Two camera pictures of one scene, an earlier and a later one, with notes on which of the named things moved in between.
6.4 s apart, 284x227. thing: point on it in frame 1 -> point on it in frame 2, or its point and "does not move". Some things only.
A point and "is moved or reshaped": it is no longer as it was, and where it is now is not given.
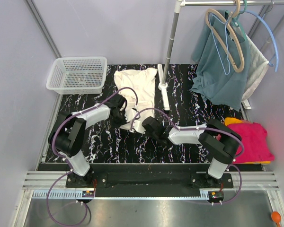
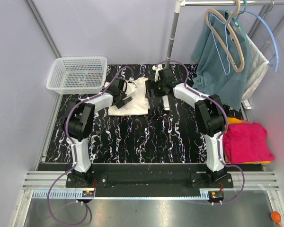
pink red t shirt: [256, 148] does not move
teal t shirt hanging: [221, 55] does not move
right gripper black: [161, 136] -> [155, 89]
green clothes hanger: [235, 23] does not move
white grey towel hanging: [257, 64] does not move
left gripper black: [117, 126] -> [121, 102]
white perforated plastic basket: [78, 75] does not move
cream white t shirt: [142, 82] is moved or reshaped
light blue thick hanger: [275, 49] does not move
